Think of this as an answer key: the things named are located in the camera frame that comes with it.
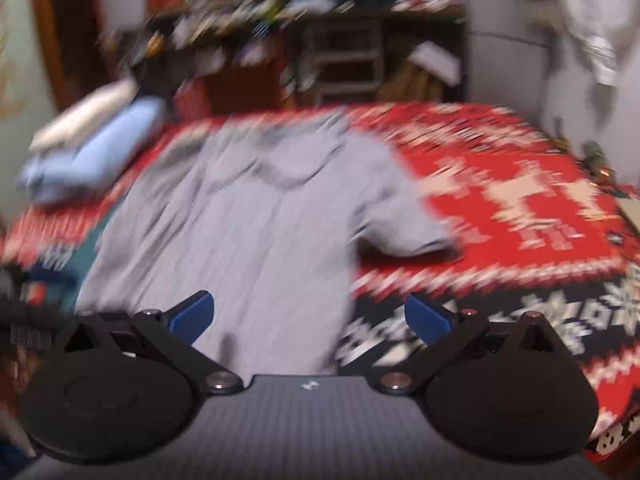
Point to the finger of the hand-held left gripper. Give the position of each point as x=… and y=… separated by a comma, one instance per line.
x=30, y=317

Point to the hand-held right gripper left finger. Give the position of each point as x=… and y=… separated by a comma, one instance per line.
x=192, y=312

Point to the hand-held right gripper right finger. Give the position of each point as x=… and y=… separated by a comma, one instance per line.
x=425, y=320

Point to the grey t-shirt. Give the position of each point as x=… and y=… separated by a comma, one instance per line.
x=250, y=235

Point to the green cutting mat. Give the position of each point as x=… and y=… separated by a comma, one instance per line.
x=82, y=270

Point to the red patterned blanket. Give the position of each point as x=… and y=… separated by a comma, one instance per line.
x=500, y=200

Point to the folded light blue blanket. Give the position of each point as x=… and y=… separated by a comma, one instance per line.
x=100, y=150

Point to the folded white cloth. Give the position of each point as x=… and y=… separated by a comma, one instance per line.
x=85, y=115

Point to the small christmas tree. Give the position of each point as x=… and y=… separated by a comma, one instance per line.
x=597, y=157

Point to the white cardboard box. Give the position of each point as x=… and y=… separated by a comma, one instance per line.
x=435, y=62

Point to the white plastic drawer unit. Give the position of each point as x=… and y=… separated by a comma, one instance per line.
x=345, y=60

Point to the wooden door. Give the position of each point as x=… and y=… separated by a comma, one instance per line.
x=70, y=25

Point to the black desk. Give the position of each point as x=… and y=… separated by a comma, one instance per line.
x=400, y=12

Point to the white curtain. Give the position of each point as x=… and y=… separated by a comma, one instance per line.
x=595, y=15

